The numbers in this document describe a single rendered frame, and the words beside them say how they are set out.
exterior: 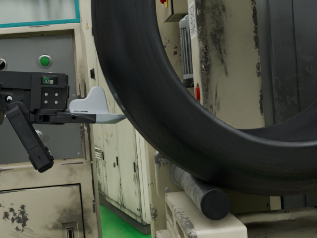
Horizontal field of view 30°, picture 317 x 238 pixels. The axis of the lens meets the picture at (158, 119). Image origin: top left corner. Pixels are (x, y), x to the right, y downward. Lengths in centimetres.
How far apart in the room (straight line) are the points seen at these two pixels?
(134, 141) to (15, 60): 280
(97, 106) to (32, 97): 10
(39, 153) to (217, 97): 45
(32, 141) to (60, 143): 69
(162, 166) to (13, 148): 56
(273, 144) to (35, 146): 37
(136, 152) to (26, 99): 342
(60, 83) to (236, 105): 45
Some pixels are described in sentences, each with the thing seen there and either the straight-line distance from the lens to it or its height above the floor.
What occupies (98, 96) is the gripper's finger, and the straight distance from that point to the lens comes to 95.
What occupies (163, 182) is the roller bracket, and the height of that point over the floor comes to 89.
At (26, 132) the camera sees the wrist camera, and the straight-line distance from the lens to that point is 96.
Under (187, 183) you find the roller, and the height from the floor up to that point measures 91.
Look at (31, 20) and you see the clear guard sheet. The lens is 163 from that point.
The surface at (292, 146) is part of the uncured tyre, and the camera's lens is 89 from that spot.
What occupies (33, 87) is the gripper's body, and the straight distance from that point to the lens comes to 94.
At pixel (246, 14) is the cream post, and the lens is 127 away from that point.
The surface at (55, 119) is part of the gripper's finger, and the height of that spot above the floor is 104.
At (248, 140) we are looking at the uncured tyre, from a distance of 87.
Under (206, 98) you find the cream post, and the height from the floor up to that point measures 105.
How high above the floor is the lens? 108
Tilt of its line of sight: 3 degrees down
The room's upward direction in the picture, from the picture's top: 5 degrees counter-clockwise
